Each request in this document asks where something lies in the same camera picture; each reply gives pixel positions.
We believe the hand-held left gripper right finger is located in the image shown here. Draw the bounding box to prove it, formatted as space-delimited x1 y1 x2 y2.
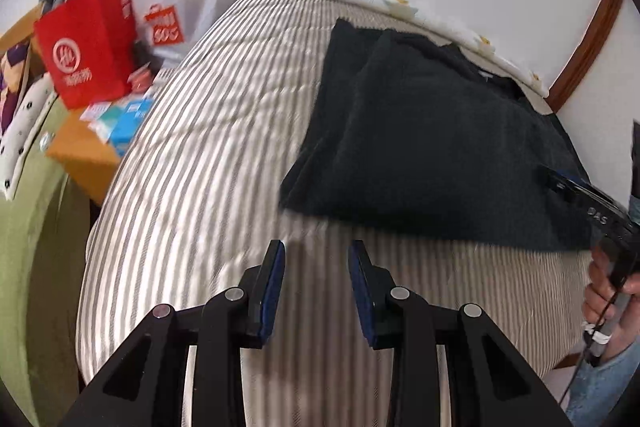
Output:
348 239 574 427

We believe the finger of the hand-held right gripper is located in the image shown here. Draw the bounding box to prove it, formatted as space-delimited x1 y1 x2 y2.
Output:
539 163 603 210

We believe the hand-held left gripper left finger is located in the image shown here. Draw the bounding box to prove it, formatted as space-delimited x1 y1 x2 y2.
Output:
65 239 287 427

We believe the black sweatshirt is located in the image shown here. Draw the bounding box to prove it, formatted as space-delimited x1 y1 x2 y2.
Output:
278 18 599 254

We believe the person's right hand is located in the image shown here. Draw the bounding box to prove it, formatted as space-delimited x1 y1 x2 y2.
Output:
582 246 640 360

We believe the brown wooden trim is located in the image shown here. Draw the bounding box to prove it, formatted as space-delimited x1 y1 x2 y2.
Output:
545 0 629 114

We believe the person's leg in jeans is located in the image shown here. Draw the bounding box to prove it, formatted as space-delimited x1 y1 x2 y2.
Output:
566 339 640 427

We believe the striped beige mattress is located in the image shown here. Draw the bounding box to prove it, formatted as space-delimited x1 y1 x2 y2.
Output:
75 0 601 427

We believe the light blue box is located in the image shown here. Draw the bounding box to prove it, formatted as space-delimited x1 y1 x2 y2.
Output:
106 93 157 158

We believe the wooden nightstand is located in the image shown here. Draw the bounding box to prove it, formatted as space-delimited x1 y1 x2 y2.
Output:
0 4 162 206

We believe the green blanket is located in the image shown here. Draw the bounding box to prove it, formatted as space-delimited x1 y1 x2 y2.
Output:
0 97 94 427

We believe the white teal box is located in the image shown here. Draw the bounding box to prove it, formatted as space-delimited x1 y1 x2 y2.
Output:
79 99 114 128

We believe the small red packet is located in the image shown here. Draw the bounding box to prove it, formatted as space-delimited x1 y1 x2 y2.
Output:
127 62 154 90

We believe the white polka dot cloth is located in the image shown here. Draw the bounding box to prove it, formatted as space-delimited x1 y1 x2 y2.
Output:
0 74 59 201

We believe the red paper bag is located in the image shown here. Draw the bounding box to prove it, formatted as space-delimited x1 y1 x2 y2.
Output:
33 0 139 110

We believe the purple printed cloth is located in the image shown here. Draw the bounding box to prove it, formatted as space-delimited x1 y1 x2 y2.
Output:
0 41 34 134

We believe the black cable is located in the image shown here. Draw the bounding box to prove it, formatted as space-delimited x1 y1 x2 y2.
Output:
559 287 621 408

